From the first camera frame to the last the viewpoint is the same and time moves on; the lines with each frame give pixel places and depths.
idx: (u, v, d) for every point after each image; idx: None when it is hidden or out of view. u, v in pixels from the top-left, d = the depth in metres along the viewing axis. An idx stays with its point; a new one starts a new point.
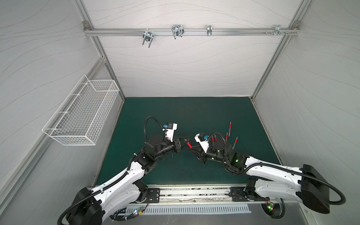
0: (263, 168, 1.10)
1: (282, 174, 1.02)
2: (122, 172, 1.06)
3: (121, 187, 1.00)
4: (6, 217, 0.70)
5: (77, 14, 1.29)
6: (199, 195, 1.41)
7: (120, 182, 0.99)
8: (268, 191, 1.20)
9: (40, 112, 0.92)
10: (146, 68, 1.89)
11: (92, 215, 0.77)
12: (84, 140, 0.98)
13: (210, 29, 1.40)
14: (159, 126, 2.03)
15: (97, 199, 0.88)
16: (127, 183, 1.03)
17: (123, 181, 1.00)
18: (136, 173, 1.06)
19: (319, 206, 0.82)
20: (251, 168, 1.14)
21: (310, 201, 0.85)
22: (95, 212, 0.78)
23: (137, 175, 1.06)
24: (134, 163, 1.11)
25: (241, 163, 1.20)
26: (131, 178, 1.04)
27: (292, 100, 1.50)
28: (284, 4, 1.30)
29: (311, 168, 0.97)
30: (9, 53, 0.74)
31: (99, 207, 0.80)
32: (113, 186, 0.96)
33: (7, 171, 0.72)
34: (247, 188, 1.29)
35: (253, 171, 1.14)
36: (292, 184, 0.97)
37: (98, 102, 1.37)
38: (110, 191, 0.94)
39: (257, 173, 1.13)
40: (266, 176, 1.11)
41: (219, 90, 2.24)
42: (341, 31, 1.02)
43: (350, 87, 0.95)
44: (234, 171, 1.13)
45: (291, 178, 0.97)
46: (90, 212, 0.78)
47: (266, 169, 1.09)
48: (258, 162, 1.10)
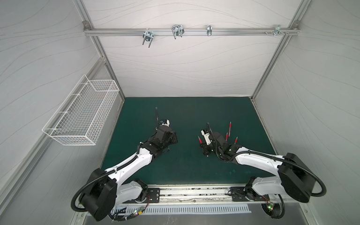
0: (250, 156, 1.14)
1: (265, 161, 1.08)
2: (131, 156, 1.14)
3: (133, 169, 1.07)
4: (6, 217, 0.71)
5: (77, 14, 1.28)
6: (199, 195, 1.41)
7: (132, 164, 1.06)
8: (262, 186, 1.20)
9: (40, 112, 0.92)
10: (146, 68, 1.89)
11: (108, 192, 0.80)
12: (84, 140, 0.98)
13: (210, 29, 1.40)
14: (152, 124, 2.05)
15: (112, 177, 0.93)
16: (137, 167, 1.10)
17: (134, 163, 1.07)
18: (145, 158, 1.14)
19: (297, 192, 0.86)
20: (240, 154, 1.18)
21: (289, 187, 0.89)
22: (111, 189, 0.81)
23: (146, 159, 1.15)
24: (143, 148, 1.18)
25: (233, 152, 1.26)
26: (141, 161, 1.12)
27: (292, 100, 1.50)
28: (284, 4, 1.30)
29: (294, 156, 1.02)
30: (9, 54, 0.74)
31: (113, 184, 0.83)
32: (125, 168, 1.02)
33: (8, 171, 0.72)
34: (247, 186, 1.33)
35: (242, 159, 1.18)
36: (273, 169, 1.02)
37: (98, 102, 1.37)
38: (123, 171, 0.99)
39: (246, 161, 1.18)
40: (252, 164, 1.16)
41: (219, 90, 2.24)
42: (341, 31, 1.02)
43: (350, 87, 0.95)
44: (225, 158, 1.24)
45: (273, 163, 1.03)
46: (106, 189, 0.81)
47: (252, 156, 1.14)
48: (245, 151, 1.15)
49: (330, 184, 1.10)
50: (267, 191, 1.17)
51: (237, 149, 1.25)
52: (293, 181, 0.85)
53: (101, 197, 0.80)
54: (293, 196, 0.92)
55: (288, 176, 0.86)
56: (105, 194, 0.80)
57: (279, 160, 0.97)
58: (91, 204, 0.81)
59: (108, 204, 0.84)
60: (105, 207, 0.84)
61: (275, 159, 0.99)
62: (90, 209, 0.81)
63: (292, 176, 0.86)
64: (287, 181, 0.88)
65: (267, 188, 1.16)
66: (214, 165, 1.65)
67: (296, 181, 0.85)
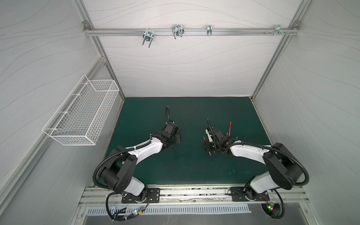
0: (243, 146, 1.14)
1: (255, 149, 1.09)
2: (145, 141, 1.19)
3: (147, 152, 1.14)
4: (6, 217, 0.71)
5: (77, 14, 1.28)
6: (199, 195, 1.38)
7: (147, 146, 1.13)
8: (258, 183, 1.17)
9: (41, 112, 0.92)
10: (146, 68, 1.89)
11: (132, 163, 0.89)
12: (84, 140, 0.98)
13: (210, 29, 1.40)
14: (152, 124, 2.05)
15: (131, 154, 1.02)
16: (151, 150, 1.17)
17: (149, 146, 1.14)
18: (157, 144, 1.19)
19: (281, 178, 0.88)
20: (234, 146, 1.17)
21: (273, 174, 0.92)
22: (134, 161, 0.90)
23: (159, 145, 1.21)
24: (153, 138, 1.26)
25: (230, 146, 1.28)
26: (154, 146, 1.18)
27: (292, 100, 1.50)
28: (284, 4, 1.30)
29: (281, 145, 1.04)
30: (9, 54, 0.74)
31: (134, 158, 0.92)
32: (142, 148, 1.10)
33: (7, 171, 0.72)
34: (247, 185, 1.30)
35: (236, 150, 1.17)
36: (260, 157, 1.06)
37: (98, 102, 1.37)
38: (139, 152, 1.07)
39: (239, 152, 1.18)
40: (245, 154, 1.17)
41: (219, 90, 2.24)
42: (341, 31, 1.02)
43: (350, 87, 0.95)
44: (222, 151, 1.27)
45: (260, 152, 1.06)
46: (129, 162, 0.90)
47: (245, 147, 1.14)
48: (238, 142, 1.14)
49: (330, 184, 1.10)
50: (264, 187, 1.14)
51: (235, 141, 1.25)
52: (275, 166, 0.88)
53: (123, 168, 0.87)
54: (279, 183, 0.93)
55: (272, 162, 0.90)
56: (127, 166, 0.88)
57: (267, 148, 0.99)
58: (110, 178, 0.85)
59: (126, 179, 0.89)
60: (123, 183, 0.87)
61: (263, 147, 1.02)
62: (109, 183, 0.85)
63: (275, 162, 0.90)
64: (271, 167, 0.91)
65: (263, 184, 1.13)
66: (214, 165, 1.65)
67: (279, 167, 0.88)
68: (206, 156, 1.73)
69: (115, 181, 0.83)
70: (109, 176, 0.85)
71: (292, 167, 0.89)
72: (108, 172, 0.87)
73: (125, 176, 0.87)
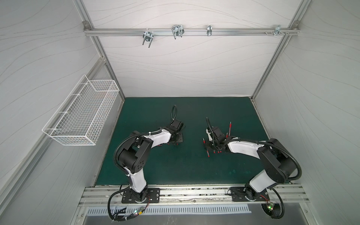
0: (240, 143, 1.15)
1: (251, 145, 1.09)
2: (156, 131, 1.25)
3: (159, 139, 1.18)
4: (6, 217, 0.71)
5: (77, 14, 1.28)
6: (199, 195, 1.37)
7: (159, 134, 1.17)
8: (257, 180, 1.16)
9: (41, 112, 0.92)
10: (146, 68, 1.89)
11: (149, 145, 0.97)
12: (84, 140, 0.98)
13: (210, 29, 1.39)
14: (152, 124, 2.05)
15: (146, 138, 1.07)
16: (162, 138, 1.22)
17: (161, 134, 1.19)
18: (166, 133, 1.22)
19: (273, 172, 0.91)
20: (232, 142, 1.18)
21: (266, 168, 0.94)
22: (150, 143, 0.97)
23: (168, 135, 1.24)
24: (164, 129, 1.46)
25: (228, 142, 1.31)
26: (165, 135, 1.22)
27: (292, 100, 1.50)
28: (284, 4, 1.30)
29: (276, 141, 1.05)
30: (9, 54, 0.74)
31: (151, 140, 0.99)
32: (155, 134, 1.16)
33: (7, 171, 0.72)
34: (247, 184, 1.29)
35: (234, 146, 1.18)
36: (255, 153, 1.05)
37: (97, 102, 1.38)
38: (153, 137, 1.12)
39: (237, 149, 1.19)
40: (241, 150, 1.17)
41: (219, 90, 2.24)
42: (341, 31, 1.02)
43: (350, 87, 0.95)
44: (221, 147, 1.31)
45: (255, 147, 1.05)
46: (145, 144, 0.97)
47: (242, 143, 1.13)
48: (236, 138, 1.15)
49: (330, 184, 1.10)
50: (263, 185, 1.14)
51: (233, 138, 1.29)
52: (268, 160, 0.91)
53: (141, 150, 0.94)
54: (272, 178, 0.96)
55: (265, 156, 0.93)
56: (145, 146, 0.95)
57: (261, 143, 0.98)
58: (129, 159, 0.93)
59: (143, 160, 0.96)
60: (141, 162, 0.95)
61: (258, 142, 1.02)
62: (127, 164, 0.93)
63: (269, 156, 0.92)
64: (264, 160, 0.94)
65: (260, 181, 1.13)
66: (214, 165, 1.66)
67: (272, 160, 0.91)
68: (207, 156, 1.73)
69: (132, 161, 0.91)
70: (128, 158, 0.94)
71: (287, 162, 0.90)
72: (126, 154, 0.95)
73: (143, 157, 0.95)
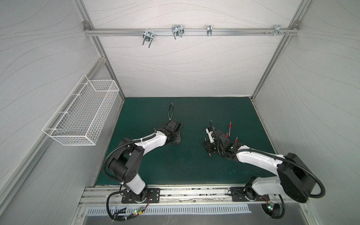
0: (251, 154, 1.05)
1: (265, 158, 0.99)
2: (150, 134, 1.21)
3: (152, 145, 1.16)
4: (6, 216, 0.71)
5: (77, 14, 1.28)
6: (199, 195, 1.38)
7: (152, 139, 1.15)
8: (262, 186, 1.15)
9: (41, 112, 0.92)
10: (146, 68, 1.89)
11: (139, 153, 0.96)
12: (84, 140, 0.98)
13: (210, 29, 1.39)
14: (152, 124, 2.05)
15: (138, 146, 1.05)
16: (156, 143, 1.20)
17: (155, 138, 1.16)
18: (161, 137, 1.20)
19: (295, 191, 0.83)
20: (241, 152, 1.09)
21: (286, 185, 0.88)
22: (140, 152, 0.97)
23: (163, 138, 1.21)
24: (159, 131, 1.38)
25: (235, 149, 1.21)
26: (159, 139, 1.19)
27: (292, 100, 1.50)
28: (284, 4, 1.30)
29: (295, 156, 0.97)
30: (9, 54, 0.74)
31: (142, 149, 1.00)
32: (148, 140, 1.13)
33: (7, 171, 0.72)
34: (247, 185, 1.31)
35: (243, 157, 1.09)
36: (272, 168, 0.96)
37: (97, 102, 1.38)
38: (145, 143, 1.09)
39: (247, 160, 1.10)
40: (253, 162, 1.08)
41: (219, 90, 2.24)
42: (341, 31, 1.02)
43: (350, 87, 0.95)
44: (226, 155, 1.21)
45: (273, 162, 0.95)
46: (136, 153, 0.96)
47: (253, 154, 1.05)
48: (246, 149, 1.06)
49: (330, 185, 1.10)
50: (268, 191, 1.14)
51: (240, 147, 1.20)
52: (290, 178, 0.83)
53: (131, 159, 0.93)
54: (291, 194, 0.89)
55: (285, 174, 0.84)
56: (136, 155, 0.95)
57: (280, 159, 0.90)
58: (119, 168, 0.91)
59: (134, 169, 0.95)
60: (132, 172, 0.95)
61: (276, 157, 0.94)
62: (118, 174, 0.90)
63: (290, 175, 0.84)
64: (284, 178, 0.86)
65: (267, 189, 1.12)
66: (214, 165, 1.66)
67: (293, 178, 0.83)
68: (207, 156, 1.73)
69: (123, 171, 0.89)
70: (118, 167, 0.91)
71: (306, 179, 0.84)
72: (116, 163, 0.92)
73: (134, 166, 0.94)
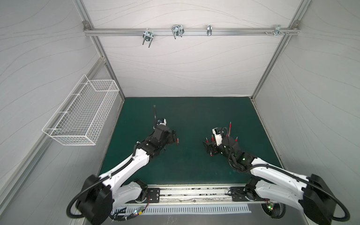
0: (268, 170, 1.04)
1: (286, 178, 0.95)
2: (127, 160, 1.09)
3: (129, 172, 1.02)
4: (6, 216, 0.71)
5: (77, 14, 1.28)
6: (199, 195, 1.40)
7: (128, 168, 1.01)
8: (269, 193, 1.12)
9: (41, 112, 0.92)
10: (146, 68, 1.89)
11: (103, 199, 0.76)
12: (84, 140, 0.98)
13: (210, 29, 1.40)
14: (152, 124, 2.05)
15: (106, 184, 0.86)
16: (134, 168, 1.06)
17: (130, 166, 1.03)
18: (141, 159, 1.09)
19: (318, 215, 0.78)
20: (256, 168, 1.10)
21: (308, 208, 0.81)
22: (106, 196, 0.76)
23: (145, 159, 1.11)
24: (139, 149, 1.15)
25: (248, 162, 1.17)
26: (138, 163, 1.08)
27: (292, 100, 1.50)
28: (284, 4, 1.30)
29: (318, 177, 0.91)
30: (9, 54, 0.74)
31: (108, 191, 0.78)
32: (120, 172, 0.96)
33: (8, 171, 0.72)
34: (247, 186, 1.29)
35: (258, 172, 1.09)
36: (294, 190, 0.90)
37: (97, 102, 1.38)
38: (118, 176, 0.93)
39: (263, 175, 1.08)
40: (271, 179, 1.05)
41: (219, 90, 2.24)
42: (341, 31, 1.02)
43: (350, 87, 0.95)
44: (238, 168, 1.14)
45: (295, 183, 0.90)
46: (101, 196, 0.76)
47: (270, 171, 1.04)
48: (263, 164, 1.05)
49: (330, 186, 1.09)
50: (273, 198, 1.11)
51: (254, 161, 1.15)
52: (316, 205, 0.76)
53: (94, 205, 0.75)
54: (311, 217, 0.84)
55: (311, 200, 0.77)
56: (100, 200, 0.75)
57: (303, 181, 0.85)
58: (85, 213, 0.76)
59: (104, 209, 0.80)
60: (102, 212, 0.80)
61: (299, 178, 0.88)
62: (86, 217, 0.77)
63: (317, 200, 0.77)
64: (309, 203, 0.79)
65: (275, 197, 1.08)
66: (214, 165, 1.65)
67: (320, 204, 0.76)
68: (206, 156, 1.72)
69: (89, 216, 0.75)
70: (84, 211, 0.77)
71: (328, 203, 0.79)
72: (84, 205, 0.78)
73: (100, 211, 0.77)
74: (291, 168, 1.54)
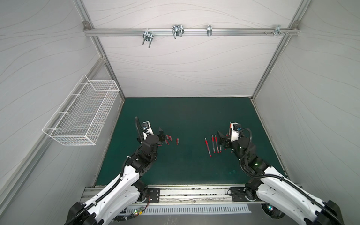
0: (281, 183, 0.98)
1: (300, 198, 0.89)
2: (115, 179, 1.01)
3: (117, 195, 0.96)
4: (6, 216, 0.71)
5: (77, 14, 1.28)
6: (199, 195, 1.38)
7: (115, 190, 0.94)
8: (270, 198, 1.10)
9: (40, 112, 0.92)
10: (146, 68, 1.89)
11: None
12: (84, 140, 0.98)
13: (210, 29, 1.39)
14: (152, 124, 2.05)
15: (91, 213, 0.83)
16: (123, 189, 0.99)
17: (118, 188, 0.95)
18: (130, 178, 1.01)
19: None
20: (269, 177, 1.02)
21: None
22: None
23: (133, 178, 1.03)
24: (128, 167, 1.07)
25: (259, 169, 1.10)
26: (126, 183, 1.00)
27: (292, 100, 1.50)
28: (284, 4, 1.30)
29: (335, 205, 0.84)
30: (10, 53, 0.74)
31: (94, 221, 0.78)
32: (107, 197, 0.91)
33: (8, 171, 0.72)
34: (247, 184, 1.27)
35: (270, 182, 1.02)
36: (305, 210, 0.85)
37: (98, 102, 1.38)
38: (104, 201, 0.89)
39: (273, 185, 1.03)
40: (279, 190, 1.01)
41: (219, 90, 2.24)
42: (341, 31, 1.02)
43: (350, 87, 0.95)
44: (248, 172, 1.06)
45: (309, 205, 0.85)
46: None
47: (283, 184, 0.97)
48: (277, 175, 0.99)
49: (331, 185, 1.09)
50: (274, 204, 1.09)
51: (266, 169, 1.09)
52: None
53: None
54: None
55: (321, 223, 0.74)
56: None
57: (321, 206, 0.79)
58: None
59: None
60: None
61: (315, 201, 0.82)
62: None
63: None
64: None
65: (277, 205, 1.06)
66: (214, 165, 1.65)
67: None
68: (206, 156, 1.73)
69: None
70: None
71: None
72: None
73: None
74: (291, 168, 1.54)
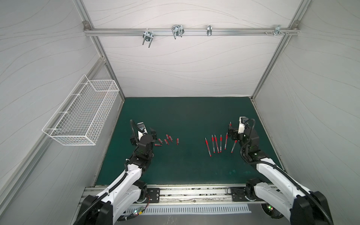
0: (273, 170, 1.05)
1: (286, 183, 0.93)
2: (120, 176, 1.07)
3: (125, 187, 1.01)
4: (6, 217, 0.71)
5: (77, 14, 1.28)
6: (199, 195, 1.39)
7: (123, 182, 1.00)
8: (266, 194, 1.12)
9: (40, 112, 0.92)
10: (146, 68, 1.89)
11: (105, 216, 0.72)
12: (84, 140, 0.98)
13: (210, 29, 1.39)
14: (152, 124, 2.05)
15: (106, 201, 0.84)
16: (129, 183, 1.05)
17: (126, 180, 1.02)
18: (135, 173, 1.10)
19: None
20: (263, 164, 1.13)
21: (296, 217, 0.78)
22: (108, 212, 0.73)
23: (137, 173, 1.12)
24: (130, 165, 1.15)
25: (258, 158, 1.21)
26: (131, 177, 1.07)
27: (292, 100, 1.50)
28: (284, 4, 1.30)
29: None
30: (10, 53, 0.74)
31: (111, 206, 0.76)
32: (117, 188, 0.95)
33: (7, 171, 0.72)
34: (248, 181, 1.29)
35: (263, 168, 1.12)
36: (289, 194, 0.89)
37: (98, 102, 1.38)
38: (116, 191, 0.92)
39: (266, 173, 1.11)
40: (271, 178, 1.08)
41: (219, 90, 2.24)
42: (340, 31, 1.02)
43: (350, 87, 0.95)
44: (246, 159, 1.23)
45: (293, 189, 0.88)
46: (103, 213, 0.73)
47: (275, 171, 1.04)
48: (270, 163, 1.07)
49: (331, 186, 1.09)
50: (269, 200, 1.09)
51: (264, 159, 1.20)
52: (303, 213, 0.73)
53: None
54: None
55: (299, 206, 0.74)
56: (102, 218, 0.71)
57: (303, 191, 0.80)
58: None
59: None
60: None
61: (300, 186, 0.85)
62: None
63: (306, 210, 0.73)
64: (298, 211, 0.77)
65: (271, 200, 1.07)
66: (214, 165, 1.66)
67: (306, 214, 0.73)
68: (207, 156, 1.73)
69: None
70: None
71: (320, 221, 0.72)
72: None
73: None
74: (291, 168, 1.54)
